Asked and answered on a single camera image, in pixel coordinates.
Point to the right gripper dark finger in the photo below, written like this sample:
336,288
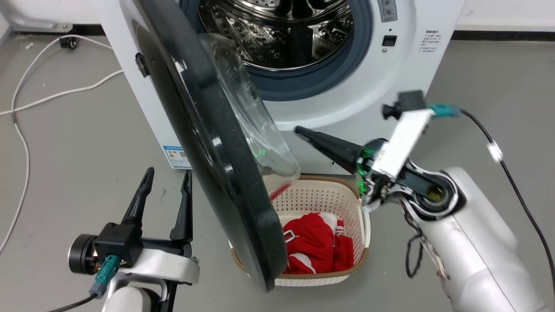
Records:
334,149

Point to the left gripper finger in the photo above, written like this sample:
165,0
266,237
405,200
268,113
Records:
184,208
139,197

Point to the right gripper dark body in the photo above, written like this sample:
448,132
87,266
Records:
375,184

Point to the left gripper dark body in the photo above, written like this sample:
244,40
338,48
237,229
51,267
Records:
167,248

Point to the black round washer door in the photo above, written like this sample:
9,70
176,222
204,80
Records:
225,173

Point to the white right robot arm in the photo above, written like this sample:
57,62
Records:
477,242

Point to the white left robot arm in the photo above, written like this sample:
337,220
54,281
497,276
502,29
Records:
125,301

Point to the white front-load washing machine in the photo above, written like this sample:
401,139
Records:
329,108

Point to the grey rubber door gasket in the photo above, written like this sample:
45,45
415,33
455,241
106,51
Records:
303,84

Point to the cream perforated laundry basket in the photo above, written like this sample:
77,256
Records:
321,195

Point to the blue energy label sticker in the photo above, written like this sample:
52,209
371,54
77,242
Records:
175,157

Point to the red and white garment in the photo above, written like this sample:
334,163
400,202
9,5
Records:
312,242

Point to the stainless steel washer drum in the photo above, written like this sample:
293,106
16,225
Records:
277,30

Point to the black caster wheel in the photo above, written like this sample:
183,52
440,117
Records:
68,42

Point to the grey metal stand base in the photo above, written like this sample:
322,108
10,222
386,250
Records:
30,19

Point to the white left camera mount plate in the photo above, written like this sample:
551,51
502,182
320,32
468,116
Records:
167,266

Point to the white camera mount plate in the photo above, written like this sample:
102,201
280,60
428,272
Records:
403,141
167,266

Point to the white right camera mount plate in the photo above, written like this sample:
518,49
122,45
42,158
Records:
403,141

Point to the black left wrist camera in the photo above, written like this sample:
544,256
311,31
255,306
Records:
115,245

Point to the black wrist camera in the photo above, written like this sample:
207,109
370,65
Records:
407,103
115,245

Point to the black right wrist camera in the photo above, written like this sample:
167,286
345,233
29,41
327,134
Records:
407,103

